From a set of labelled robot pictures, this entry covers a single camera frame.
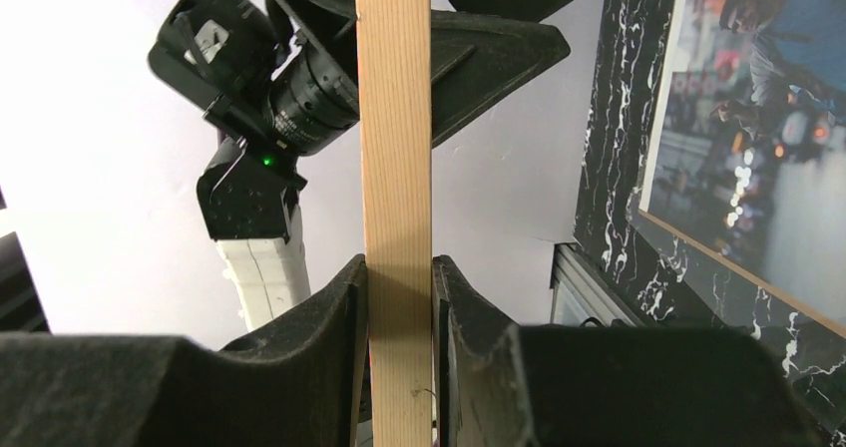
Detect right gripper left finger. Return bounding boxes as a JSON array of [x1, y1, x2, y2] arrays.
[[1, 255, 367, 446]]

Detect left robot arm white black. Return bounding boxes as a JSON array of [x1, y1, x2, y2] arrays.
[[148, 0, 574, 330]]

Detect wooden picture frame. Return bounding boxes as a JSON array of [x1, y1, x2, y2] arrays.
[[355, 0, 433, 446]]

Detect printed photo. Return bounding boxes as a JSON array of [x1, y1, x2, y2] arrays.
[[634, 0, 845, 336]]

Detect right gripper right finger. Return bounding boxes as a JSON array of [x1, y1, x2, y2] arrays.
[[432, 255, 824, 446]]

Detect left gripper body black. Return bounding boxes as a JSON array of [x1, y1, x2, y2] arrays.
[[148, 0, 360, 240]]

